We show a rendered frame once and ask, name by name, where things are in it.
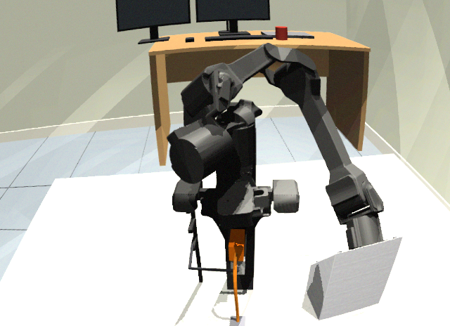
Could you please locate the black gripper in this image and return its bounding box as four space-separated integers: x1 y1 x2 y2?
172 153 300 241

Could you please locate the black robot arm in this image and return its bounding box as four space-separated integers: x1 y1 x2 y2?
167 43 386 250

